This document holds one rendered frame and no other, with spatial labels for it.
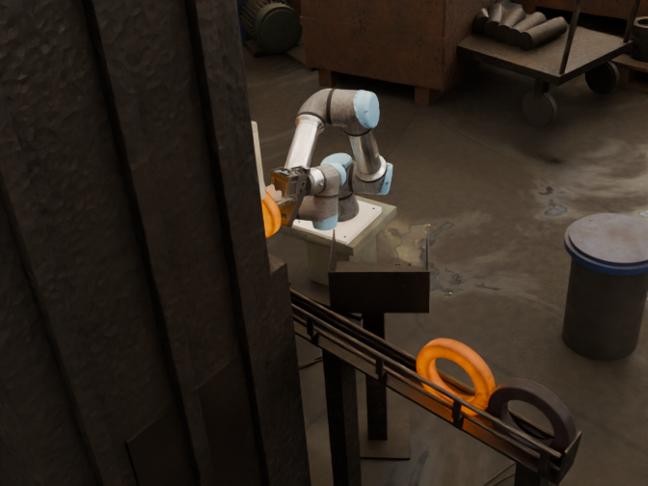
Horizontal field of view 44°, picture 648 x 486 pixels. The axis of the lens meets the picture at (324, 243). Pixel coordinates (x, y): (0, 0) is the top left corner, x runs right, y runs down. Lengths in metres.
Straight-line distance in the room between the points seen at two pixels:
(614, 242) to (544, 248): 0.74
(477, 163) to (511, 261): 0.84
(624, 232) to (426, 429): 0.92
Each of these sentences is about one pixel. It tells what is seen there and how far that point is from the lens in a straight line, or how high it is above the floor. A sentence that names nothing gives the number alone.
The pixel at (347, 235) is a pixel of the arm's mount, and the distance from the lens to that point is 2.96.
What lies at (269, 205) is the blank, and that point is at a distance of 2.11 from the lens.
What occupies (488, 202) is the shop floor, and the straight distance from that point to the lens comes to 3.75.
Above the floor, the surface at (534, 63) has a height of 0.32.
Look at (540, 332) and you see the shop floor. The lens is 3.04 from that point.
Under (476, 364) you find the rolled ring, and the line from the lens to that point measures 1.76.
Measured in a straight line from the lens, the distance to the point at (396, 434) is 2.63.
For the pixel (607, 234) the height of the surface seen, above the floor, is 0.43.
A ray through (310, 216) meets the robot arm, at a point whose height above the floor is 0.69.
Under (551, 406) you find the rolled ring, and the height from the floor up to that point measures 0.75.
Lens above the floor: 1.95
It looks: 34 degrees down
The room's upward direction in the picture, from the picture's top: 4 degrees counter-clockwise
